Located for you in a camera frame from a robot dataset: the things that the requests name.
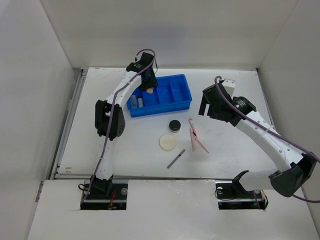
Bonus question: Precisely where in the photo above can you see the beige makeup sponge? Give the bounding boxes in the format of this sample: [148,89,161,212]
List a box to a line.
[146,87,154,94]

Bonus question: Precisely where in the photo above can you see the small bottle black cap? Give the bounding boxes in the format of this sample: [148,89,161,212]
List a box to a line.
[137,95,144,108]

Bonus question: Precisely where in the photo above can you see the clear small bottle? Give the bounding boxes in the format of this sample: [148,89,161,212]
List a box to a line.
[130,95,138,109]

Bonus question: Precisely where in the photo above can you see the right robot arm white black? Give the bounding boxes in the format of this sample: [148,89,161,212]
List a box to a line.
[198,81,318,198]

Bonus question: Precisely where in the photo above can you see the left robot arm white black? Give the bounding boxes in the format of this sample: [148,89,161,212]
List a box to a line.
[82,48,158,201]

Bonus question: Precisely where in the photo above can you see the blue plastic divided tray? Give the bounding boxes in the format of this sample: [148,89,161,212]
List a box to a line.
[126,74,192,118]

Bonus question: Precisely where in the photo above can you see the grey eyeliner pencil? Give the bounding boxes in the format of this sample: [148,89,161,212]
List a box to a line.
[166,149,186,169]

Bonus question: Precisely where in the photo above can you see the round beige powder puff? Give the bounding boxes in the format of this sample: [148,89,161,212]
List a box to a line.
[159,134,177,152]

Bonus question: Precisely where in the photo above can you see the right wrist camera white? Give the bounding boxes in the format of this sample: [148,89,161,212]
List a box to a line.
[222,78,236,97]

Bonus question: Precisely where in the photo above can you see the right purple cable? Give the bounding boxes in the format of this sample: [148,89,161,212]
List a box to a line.
[214,75,320,204]

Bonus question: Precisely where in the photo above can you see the aluminium rail left side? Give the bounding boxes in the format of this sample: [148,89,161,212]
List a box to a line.
[48,68,89,180]

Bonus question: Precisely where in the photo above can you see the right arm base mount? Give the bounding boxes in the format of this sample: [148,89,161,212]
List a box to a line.
[214,181,269,211]

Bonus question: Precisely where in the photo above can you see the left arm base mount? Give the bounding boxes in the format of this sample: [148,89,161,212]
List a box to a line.
[78,179,128,211]

